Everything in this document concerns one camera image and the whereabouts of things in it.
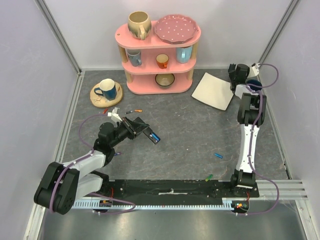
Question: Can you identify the blue mug cream interior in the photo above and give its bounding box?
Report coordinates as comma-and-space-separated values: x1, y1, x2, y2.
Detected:
93, 78, 117, 101

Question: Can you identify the grey blue mug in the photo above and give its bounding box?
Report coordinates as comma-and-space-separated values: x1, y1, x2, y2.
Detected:
126, 49, 142, 67

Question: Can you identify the beige round saucer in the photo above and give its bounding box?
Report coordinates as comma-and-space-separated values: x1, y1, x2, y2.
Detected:
90, 82, 124, 108

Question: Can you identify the small orange cup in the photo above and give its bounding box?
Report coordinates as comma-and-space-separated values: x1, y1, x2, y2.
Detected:
156, 53, 169, 69

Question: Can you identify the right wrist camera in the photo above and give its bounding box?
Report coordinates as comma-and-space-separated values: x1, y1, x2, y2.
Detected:
247, 63, 261, 79

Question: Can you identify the dark patterned bowl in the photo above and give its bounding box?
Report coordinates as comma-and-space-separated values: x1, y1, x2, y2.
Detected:
154, 73, 175, 89

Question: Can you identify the square white plate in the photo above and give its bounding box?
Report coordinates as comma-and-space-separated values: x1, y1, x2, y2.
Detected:
191, 72, 234, 111

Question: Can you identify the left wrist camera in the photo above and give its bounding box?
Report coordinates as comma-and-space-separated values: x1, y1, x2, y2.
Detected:
107, 107, 122, 123

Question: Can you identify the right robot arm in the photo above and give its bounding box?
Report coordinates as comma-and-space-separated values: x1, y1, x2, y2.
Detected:
228, 63, 267, 197

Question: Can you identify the black remote control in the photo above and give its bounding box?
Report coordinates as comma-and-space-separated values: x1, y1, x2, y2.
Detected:
134, 117, 161, 145

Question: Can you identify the beige ceramic mug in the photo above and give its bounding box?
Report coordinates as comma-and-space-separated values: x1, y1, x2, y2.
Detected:
127, 11, 152, 40

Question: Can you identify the purple cable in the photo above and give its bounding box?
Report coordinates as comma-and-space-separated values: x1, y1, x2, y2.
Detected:
48, 113, 137, 216
234, 63, 281, 216

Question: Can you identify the pink three-tier shelf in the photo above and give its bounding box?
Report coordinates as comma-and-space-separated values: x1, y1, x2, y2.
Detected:
115, 23, 201, 95

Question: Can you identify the pink dotted plate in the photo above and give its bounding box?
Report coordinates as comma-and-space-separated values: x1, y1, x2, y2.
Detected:
154, 14, 199, 44

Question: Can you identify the light blue mug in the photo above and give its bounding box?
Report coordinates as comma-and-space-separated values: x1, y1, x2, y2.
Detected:
176, 45, 193, 64

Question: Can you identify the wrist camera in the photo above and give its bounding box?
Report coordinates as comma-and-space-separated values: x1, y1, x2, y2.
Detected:
107, 107, 122, 123
247, 63, 261, 79

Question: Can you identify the dark blue mug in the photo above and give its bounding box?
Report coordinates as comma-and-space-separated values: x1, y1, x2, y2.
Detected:
246, 79, 262, 92

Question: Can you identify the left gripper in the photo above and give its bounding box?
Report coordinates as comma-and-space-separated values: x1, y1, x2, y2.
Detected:
109, 116, 149, 147

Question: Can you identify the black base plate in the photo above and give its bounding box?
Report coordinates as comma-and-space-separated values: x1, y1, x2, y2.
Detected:
98, 179, 260, 204

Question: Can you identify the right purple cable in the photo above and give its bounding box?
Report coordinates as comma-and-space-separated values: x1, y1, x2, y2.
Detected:
234, 63, 281, 216

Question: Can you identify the green battery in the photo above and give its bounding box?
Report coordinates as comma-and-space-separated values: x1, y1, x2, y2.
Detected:
205, 174, 213, 182

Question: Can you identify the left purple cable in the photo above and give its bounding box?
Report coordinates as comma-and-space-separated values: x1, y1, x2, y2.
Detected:
48, 113, 137, 216

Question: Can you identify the white cable duct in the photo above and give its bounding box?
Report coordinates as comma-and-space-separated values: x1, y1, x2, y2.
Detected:
71, 197, 234, 210

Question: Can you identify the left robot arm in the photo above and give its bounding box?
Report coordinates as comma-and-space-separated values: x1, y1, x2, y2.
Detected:
33, 117, 161, 215

